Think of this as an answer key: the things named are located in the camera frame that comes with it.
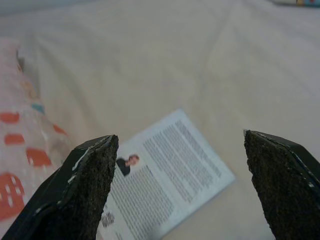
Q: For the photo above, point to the bed mattress with cream sheet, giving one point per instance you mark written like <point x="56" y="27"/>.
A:
<point x="175" y="62"/>

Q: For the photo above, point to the white book with blue letters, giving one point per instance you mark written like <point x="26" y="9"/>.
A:
<point x="170" y="175"/>

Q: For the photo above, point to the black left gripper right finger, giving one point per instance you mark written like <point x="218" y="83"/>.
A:
<point x="285" y="192"/>

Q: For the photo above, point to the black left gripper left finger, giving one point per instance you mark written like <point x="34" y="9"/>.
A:
<point x="75" y="195"/>

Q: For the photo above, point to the pink floral pillow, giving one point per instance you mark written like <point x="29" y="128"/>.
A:
<point x="22" y="150"/>

